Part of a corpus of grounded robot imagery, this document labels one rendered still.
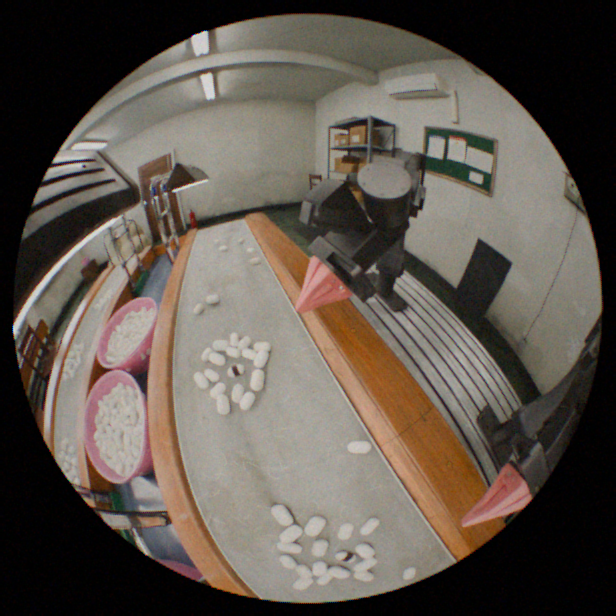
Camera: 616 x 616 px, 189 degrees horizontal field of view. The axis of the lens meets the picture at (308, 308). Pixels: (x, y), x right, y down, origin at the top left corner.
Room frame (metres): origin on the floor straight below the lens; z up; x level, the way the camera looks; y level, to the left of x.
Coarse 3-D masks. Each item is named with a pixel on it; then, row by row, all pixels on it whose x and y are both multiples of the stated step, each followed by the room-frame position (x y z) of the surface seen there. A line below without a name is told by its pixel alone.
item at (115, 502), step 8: (80, 488) -0.26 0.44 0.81; (88, 488) -0.25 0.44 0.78; (88, 496) -0.27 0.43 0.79; (96, 496) -0.26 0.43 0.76; (104, 496) -0.26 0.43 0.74; (112, 496) -0.25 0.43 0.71; (120, 496) -0.25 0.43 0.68; (112, 504) -0.28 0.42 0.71; (120, 504) -0.27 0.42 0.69; (128, 536) -0.36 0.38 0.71; (136, 544) -0.38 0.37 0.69
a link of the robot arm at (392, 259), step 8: (408, 216) 0.46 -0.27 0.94; (400, 240) 0.45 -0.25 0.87; (392, 248) 0.45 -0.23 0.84; (400, 248) 0.44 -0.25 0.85; (384, 256) 0.45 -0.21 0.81; (392, 256) 0.44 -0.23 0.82; (400, 256) 0.43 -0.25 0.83; (384, 264) 0.45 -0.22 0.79; (392, 264) 0.44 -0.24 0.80; (400, 264) 0.43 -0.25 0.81; (392, 272) 0.43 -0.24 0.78
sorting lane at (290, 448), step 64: (192, 256) 0.64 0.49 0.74; (256, 256) 0.59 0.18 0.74; (192, 320) 0.28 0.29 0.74; (256, 320) 0.28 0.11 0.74; (192, 384) 0.11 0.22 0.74; (320, 384) 0.13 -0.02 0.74; (192, 448) -0.01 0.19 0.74; (256, 448) 0.02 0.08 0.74; (320, 448) 0.02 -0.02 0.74; (256, 512) -0.10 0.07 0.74; (320, 512) -0.09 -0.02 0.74; (384, 512) -0.11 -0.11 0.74; (256, 576) -0.25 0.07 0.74; (384, 576) -0.27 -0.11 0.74
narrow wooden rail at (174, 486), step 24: (192, 240) 0.79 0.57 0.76; (168, 288) 0.38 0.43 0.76; (168, 312) 0.28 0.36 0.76; (168, 336) 0.20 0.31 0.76; (168, 360) 0.14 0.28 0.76; (168, 384) 0.09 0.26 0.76; (168, 408) 0.05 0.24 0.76; (168, 432) 0.00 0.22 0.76; (168, 456) -0.04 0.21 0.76; (168, 480) -0.08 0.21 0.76; (168, 504) -0.13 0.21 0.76; (192, 504) -0.11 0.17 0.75; (192, 528) -0.16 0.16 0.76; (192, 552) -0.22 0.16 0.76; (216, 552) -0.20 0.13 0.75; (216, 576) -0.26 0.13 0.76
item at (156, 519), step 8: (96, 512) -0.16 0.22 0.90; (104, 512) -0.16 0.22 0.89; (112, 512) -0.16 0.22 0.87; (120, 512) -0.16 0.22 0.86; (128, 512) -0.16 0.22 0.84; (136, 512) -0.16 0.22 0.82; (144, 512) -0.16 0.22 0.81; (152, 512) -0.16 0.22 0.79; (160, 512) -0.16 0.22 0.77; (104, 520) -0.17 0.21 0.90; (112, 520) -0.16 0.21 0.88; (120, 520) -0.16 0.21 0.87; (128, 520) -0.16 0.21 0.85; (136, 520) -0.16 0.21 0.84; (144, 520) -0.16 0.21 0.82; (152, 520) -0.16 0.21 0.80; (160, 520) -0.17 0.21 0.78; (168, 520) -0.17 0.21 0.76; (120, 528) -0.18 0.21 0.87; (128, 528) -0.18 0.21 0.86; (136, 528) -0.18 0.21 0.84; (136, 536) -0.19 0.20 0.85; (144, 544) -0.20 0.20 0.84; (144, 552) -0.22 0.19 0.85; (208, 584) -0.30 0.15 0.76
